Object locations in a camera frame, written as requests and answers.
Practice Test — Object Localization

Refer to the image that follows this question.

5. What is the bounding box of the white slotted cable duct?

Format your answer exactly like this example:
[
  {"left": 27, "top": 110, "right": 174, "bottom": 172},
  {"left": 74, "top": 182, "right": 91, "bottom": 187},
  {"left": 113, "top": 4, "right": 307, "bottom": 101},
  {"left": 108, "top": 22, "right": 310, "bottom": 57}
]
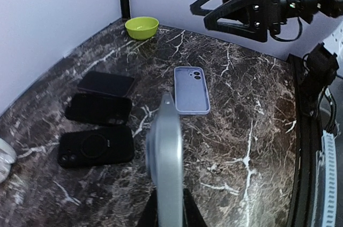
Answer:
[{"left": 321, "top": 130, "right": 337, "bottom": 226}]

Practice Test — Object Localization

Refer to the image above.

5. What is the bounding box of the silver phone with dark screen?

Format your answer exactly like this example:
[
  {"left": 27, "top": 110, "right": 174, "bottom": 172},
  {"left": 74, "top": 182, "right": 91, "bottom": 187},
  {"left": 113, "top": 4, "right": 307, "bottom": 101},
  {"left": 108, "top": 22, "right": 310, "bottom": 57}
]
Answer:
[{"left": 146, "top": 93, "right": 183, "bottom": 226}]

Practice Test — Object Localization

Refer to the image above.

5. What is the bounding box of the black front rail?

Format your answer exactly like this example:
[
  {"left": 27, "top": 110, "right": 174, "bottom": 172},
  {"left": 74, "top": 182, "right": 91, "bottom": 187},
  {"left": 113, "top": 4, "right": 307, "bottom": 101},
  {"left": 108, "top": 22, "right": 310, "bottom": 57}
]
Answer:
[{"left": 287, "top": 43, "right": 339, "bottom": 226}]

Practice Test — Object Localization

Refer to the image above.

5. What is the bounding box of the purple phone with dark screen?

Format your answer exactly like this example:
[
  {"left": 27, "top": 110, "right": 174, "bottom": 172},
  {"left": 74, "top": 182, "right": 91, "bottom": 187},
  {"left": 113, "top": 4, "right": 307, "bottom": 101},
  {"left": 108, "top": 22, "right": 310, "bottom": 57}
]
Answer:
[{"left": 77, "top": 71, "right": 135, "bottom": 97}]

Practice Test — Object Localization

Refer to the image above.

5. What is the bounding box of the green bowl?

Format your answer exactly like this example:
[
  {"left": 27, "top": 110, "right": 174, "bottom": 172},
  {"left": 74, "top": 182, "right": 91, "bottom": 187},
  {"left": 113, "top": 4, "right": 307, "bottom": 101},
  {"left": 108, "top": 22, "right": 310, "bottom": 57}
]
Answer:
[{"left": 125, "top": 17, "right": 159, "bottom": 40}]

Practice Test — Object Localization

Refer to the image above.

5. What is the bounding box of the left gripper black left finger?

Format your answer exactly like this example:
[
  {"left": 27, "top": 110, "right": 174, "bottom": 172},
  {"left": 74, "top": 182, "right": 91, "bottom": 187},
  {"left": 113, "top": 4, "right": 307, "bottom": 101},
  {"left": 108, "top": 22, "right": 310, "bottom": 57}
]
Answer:
[{"left": 136, "top": 189, "right": 158, "bottom": 227}]

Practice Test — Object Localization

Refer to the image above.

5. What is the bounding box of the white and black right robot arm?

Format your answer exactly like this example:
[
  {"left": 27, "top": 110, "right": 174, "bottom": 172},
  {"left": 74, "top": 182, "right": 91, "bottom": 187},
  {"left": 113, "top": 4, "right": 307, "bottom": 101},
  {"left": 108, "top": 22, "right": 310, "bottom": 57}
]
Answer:
[{"left": 190, "top": 0, "right": 342, "bottom": 42}]

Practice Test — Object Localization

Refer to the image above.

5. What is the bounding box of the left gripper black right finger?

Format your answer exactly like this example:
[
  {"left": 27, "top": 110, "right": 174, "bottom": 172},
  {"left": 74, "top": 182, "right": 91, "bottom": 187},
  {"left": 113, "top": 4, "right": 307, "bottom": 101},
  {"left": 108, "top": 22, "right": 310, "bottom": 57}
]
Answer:
[{"left": 183, "top": 188, "right": 206, "bottom": 227}]

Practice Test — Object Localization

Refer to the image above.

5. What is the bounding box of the white patterned mug yellow inside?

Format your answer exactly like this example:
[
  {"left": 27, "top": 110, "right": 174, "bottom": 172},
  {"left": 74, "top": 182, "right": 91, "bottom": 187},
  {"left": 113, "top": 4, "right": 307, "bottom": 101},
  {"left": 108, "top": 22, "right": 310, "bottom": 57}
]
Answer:
[{"left": 0, "top": 138, "right": 17, "bottom": 183}]

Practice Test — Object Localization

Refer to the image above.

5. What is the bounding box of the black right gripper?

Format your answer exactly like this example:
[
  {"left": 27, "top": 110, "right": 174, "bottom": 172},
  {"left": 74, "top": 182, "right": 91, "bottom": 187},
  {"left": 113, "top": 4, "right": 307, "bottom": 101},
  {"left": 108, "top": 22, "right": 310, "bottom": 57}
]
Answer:
[{"left": 190, "top": 0, "right": 284, "bottom": 42}]

